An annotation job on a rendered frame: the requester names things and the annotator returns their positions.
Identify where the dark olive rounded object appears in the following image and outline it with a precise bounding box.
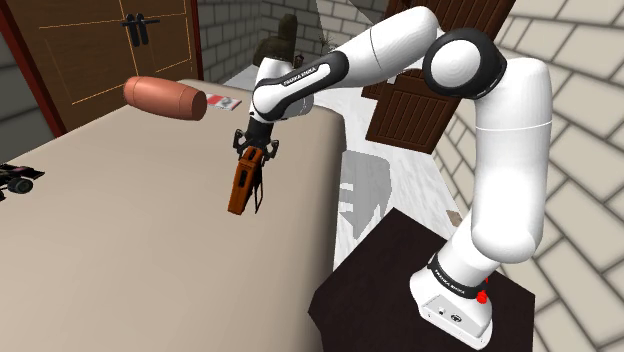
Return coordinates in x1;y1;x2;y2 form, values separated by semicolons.
251;12;306;70

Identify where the beige bed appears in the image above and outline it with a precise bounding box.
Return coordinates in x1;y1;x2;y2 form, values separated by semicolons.
0;79;348;352

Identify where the dark brown slatted cabinet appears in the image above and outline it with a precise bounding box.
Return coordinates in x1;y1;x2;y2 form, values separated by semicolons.
361;0;517;156

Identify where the dark robot stand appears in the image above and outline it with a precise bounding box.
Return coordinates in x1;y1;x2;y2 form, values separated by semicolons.
307;206;536;352

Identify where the brown wooden door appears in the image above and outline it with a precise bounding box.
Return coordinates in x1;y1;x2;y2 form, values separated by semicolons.
0;0;205;139

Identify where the black toy car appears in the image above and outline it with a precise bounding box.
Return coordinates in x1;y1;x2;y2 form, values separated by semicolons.
0;162;47;203

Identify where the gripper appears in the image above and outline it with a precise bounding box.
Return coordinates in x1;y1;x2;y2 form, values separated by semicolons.
232;115;281;215

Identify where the red and white book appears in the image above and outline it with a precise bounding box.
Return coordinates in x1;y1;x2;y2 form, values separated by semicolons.
205;92;243;113

